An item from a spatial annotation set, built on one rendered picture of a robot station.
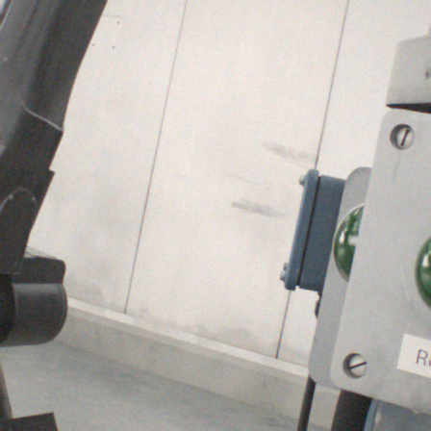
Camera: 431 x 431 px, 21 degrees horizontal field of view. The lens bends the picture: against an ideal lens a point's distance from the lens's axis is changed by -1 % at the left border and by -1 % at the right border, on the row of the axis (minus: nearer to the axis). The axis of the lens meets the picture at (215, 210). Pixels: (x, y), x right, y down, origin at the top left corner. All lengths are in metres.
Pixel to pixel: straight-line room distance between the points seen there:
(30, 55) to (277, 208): 5.52
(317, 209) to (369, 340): 0.50
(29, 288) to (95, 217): 6.05
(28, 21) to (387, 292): 0.42
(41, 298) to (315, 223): 0.21
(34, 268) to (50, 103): 0.12
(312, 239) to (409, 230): 0.50
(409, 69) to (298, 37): 5.43
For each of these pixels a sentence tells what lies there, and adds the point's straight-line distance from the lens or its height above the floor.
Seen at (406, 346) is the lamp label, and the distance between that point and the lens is 0.36.
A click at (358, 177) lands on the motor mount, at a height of 1.31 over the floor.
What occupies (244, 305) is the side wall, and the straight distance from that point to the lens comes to 6.30.
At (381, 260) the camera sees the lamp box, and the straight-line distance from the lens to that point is 0.36.
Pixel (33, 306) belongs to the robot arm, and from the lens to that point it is 0.79.
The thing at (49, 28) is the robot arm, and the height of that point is 1.36.
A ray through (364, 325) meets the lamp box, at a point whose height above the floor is 1.26.
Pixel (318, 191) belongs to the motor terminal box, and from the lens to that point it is 0.86.
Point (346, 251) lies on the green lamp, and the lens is 0.38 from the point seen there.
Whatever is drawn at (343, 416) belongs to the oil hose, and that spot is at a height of 1.22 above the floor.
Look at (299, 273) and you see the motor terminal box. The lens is 0.86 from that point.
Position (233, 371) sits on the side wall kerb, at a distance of 6.30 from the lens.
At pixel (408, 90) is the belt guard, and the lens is 0.85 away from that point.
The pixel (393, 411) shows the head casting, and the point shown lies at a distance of 0.41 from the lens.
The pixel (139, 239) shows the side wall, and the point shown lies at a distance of 6.66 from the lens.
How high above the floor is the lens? 1.31
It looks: 3 degrees down
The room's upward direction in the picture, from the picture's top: 11 degrees clockwise
